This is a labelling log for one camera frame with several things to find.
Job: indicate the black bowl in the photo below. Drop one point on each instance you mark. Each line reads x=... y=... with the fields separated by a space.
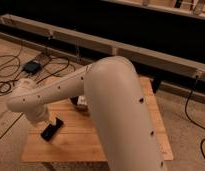
x=74 y=101

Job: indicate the long wooden beam frame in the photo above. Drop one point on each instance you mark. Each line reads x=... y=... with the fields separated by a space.
x=87 y=49

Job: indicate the wooden table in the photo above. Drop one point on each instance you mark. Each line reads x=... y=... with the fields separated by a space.
x=77 y=141

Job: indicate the black eraser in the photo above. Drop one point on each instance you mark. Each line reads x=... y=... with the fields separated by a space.
x=51 y=130

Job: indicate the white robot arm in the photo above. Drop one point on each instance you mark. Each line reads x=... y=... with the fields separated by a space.
x=117 y=106

